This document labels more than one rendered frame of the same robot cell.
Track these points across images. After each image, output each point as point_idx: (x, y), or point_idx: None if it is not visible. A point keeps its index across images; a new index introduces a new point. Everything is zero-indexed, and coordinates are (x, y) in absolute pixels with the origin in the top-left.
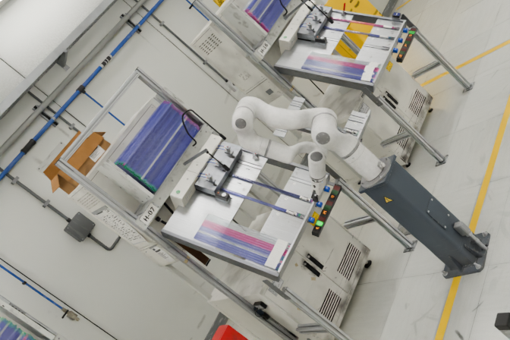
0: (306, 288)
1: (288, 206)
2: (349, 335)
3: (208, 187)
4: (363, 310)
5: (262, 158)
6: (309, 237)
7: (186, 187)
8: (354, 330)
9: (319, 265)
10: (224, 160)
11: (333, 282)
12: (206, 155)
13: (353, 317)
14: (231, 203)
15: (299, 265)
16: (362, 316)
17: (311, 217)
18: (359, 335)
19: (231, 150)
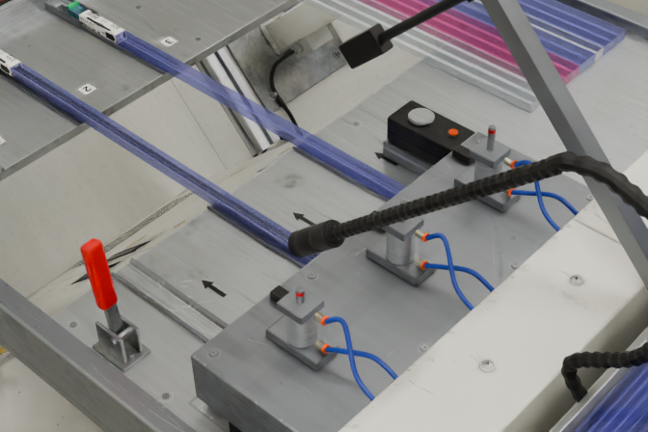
0: (179, 212)
1: (98, 56)
2: (112, 211)
3: (511, 158)
4: (23, 237)
5: (84, 329)
6: (62, 306)
7: None
8: (89, 203)
9: (83, 277)
10: (359, 292)
11: (67, 278)
12: (488, 327)
13: (67, 261)
14: (387, 131)
15: (167, 230)
16: (40, 220)
17: None
18: (87, 164)
19: (283, 337)
